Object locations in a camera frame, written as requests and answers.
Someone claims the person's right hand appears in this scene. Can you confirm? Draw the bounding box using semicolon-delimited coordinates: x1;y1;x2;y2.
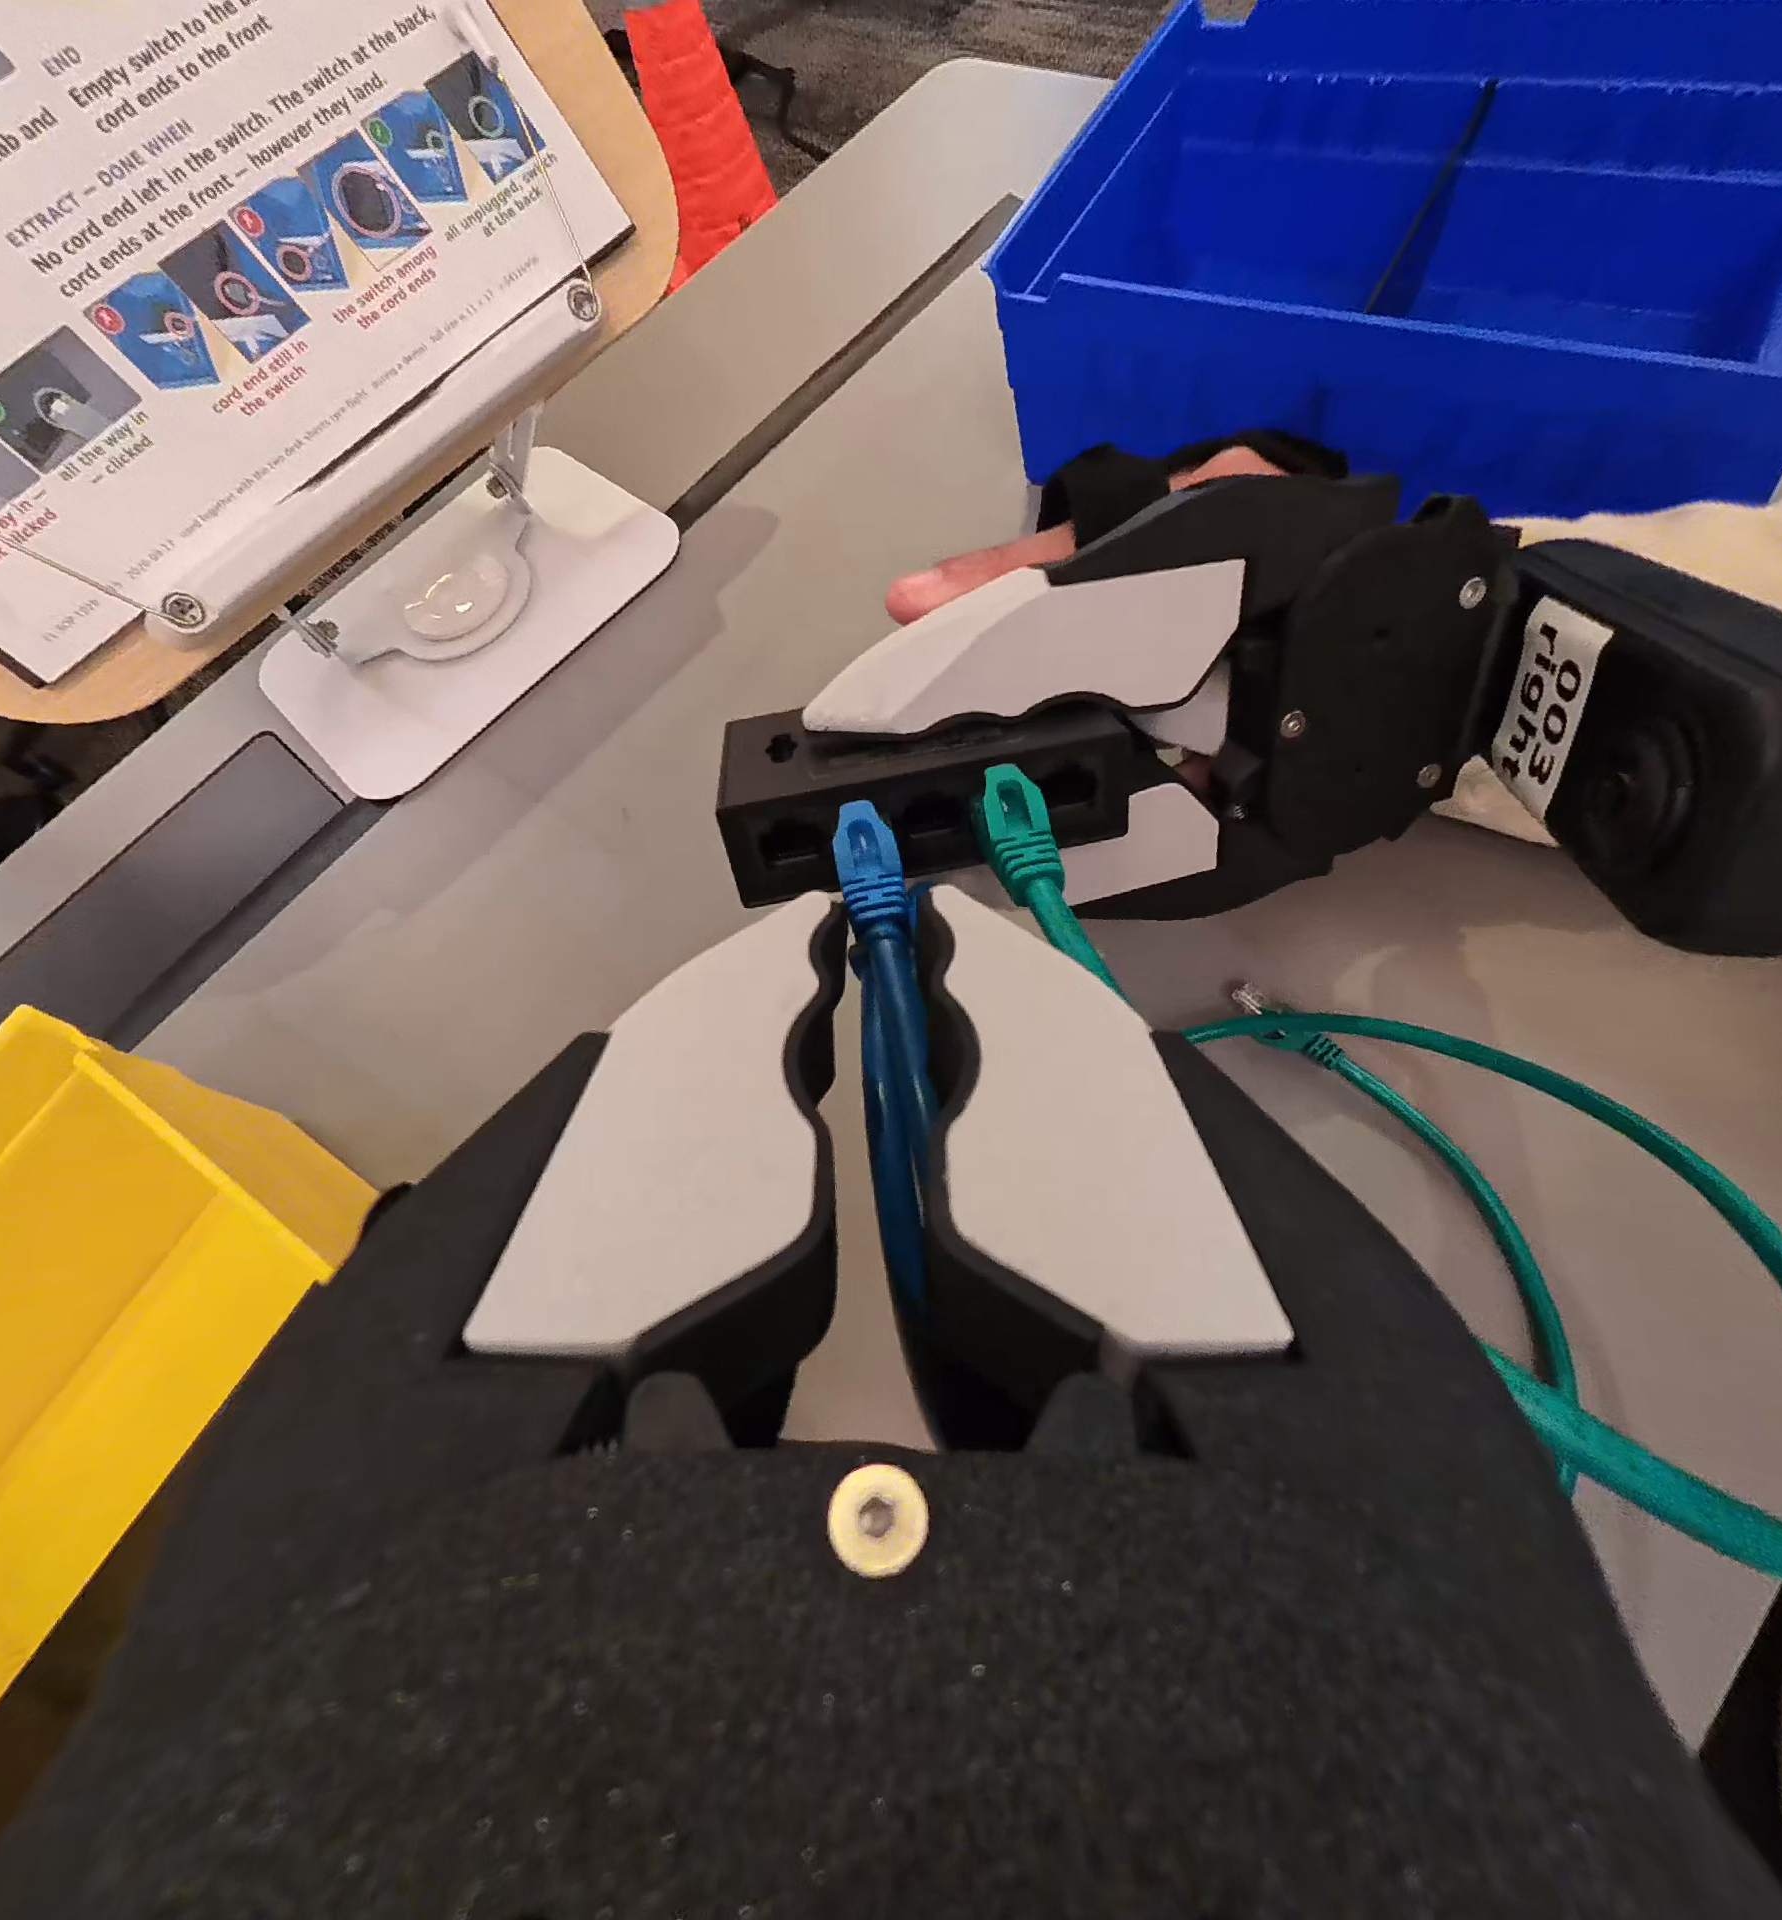
890;431;1349;628

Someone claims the white stand base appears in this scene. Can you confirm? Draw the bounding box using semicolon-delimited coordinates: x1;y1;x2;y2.
258;404;682;808

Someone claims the blue ethernet cable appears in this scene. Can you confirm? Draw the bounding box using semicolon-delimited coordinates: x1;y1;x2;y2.
827;802;957;1448

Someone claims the green ethernet cable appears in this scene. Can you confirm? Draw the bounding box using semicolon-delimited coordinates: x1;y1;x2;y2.
970;759;1782;1598

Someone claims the orange traffic cone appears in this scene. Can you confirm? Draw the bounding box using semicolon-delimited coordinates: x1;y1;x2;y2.
624;0;781;254

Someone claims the blue plastic bin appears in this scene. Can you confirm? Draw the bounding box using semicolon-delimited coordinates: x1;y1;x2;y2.
983;0;1782;516

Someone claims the black bin divider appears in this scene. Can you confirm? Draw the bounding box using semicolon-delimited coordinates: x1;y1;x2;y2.
1363;79;1500;317

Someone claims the instruction sheet on stand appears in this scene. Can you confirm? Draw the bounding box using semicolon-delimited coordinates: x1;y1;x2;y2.
0;0;682;724

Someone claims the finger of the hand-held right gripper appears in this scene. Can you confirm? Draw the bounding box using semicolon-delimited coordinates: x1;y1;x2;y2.
796;562;1254;752
1127;782;1225;889

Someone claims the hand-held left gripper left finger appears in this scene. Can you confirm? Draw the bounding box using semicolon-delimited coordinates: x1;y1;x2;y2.
463;894;851;1448

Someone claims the black ethernet switch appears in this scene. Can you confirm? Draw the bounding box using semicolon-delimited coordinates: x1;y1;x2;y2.
714;705;1140;910

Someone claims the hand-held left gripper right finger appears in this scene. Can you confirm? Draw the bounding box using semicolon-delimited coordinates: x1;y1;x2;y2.
918;885;1299;1448

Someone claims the yellow plastic bin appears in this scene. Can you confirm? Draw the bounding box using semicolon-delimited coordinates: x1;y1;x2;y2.
0;1001;384;1788

